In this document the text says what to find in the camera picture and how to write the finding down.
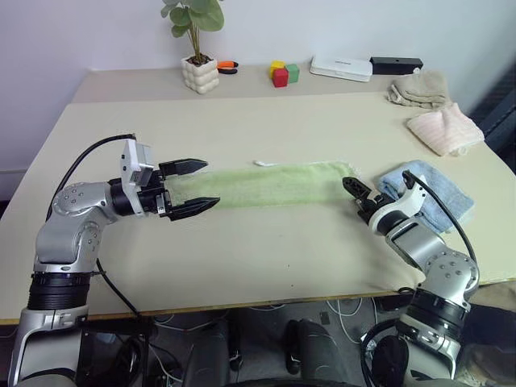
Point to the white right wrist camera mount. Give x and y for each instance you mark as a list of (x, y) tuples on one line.
[(407, 199)]

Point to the dark rounded shape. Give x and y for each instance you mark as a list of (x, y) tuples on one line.
[(314, 350)]

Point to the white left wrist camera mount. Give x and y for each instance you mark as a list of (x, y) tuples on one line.
[(131, 161)]

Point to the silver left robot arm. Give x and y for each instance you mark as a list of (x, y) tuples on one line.
[(64, 238)]

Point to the green cube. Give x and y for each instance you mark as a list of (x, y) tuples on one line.
[(293, 73)]

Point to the flat white box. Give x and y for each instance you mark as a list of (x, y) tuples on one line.
[(340, 68)]

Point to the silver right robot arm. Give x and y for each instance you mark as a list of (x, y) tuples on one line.
[(419, 246)]

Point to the green towel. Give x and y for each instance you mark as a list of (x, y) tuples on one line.
[(274, 185)]

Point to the yellow cube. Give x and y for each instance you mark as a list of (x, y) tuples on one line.
[(276, 65)]

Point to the green leafy plant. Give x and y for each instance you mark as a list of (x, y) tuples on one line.
[(209, 16)]

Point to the pink towel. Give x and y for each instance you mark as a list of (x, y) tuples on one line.
[(443, 129)]

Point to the orange and black pliers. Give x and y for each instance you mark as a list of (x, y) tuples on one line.
[(226, 66)]

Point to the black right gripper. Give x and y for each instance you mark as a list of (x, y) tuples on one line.
[(383, 199)]

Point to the red cube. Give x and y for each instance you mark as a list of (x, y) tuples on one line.
[(280, 78)]

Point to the long black box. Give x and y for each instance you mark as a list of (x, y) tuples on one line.
[(395, 65)]

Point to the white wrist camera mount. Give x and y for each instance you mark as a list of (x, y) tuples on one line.
[(131, 161), (407, 199)]

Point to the white bubble plant pot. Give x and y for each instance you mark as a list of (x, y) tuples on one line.
[(199, 76)]

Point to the black office chair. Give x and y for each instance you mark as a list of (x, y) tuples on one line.
[(500, 113)]

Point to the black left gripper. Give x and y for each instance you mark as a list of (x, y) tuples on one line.
[(151, 197)]

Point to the blue towel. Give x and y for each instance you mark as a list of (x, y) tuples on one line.
[(451, 189)]

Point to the beige towel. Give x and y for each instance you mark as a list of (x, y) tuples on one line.
[(423, 88)]

